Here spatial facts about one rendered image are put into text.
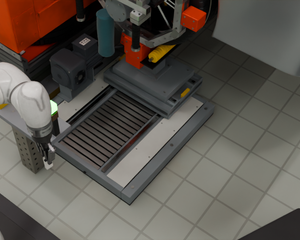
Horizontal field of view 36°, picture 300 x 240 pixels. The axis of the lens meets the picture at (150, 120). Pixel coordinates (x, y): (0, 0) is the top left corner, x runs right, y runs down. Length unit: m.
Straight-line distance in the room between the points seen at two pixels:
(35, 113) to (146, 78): 1.30
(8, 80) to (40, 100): 0.16
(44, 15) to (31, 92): 1.06
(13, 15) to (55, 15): 0.30
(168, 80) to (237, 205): 0.83
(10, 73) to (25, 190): 1.06
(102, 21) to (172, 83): 0.63
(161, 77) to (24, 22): 0.86
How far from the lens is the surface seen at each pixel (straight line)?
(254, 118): 2.97
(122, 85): 2.83
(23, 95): 1.56
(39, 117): 1.59
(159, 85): 2.74
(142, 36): 2.44
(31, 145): 2.48
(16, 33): 2.47
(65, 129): 2.25
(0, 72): 1.69
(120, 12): 2.22
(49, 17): 2.60
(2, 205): 2.24
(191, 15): 2.17
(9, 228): 2.16
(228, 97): 3.05
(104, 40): 2.45
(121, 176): 2.51
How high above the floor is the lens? 2.19
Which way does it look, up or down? 50 degrees down
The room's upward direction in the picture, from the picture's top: 4 degrees clockwise
